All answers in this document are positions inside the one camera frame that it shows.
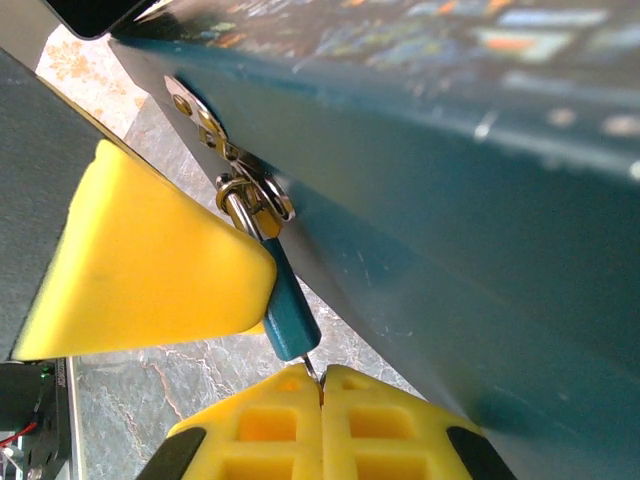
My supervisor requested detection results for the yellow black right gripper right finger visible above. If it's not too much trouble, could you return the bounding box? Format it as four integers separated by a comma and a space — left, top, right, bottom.
319, 363, 517, 480

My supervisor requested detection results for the teal padlock with silver shackle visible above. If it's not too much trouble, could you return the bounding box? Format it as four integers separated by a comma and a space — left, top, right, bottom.
214, 175, 322, 363

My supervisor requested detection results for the orange floral patterned cloth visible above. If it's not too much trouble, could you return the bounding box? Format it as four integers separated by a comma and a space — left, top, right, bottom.
35, 25, 149, 144

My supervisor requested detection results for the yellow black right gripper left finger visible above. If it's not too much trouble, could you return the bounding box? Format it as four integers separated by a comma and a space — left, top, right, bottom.
134, 363, 324, 480

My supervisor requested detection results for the black glossy rounded object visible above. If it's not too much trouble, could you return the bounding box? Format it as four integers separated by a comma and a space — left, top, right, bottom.
42, 0, 159, 40

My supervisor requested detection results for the black electronics box with wires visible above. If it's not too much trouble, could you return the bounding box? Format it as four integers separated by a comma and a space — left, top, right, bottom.
0, 356, 85, 480

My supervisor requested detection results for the teal box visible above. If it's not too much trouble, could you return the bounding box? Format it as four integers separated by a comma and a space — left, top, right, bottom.
107, 0, 640, 480

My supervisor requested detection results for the silver metal hasp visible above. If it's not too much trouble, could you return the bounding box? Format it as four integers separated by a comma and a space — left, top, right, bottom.
163, 74, 297, 239

